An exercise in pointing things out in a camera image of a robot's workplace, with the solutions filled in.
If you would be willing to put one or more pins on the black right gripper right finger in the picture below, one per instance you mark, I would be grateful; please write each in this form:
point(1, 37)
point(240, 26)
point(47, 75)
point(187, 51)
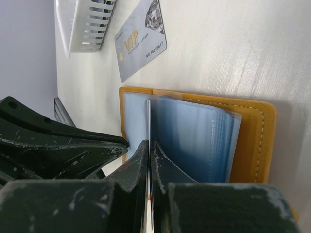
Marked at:
point(182, 205)

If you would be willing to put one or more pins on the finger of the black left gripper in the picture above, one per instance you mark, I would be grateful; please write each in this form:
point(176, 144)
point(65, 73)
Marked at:
point(17, 113)
point(75, 160)

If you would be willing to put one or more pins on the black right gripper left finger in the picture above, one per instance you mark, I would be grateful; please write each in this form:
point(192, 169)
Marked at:
point(115, 204)

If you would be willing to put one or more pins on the silver card black stripe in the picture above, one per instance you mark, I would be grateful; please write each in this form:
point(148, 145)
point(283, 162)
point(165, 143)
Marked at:
point(148, 117)

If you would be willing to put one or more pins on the yellow leather card holder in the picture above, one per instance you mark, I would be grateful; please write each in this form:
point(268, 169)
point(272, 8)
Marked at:
point(252, 159)

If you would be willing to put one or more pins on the silver VIP card on table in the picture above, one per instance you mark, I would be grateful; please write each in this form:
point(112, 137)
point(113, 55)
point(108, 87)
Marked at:
point(140, 39)

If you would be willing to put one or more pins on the white plastic basket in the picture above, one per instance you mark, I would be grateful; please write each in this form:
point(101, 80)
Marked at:
point(83, 24)

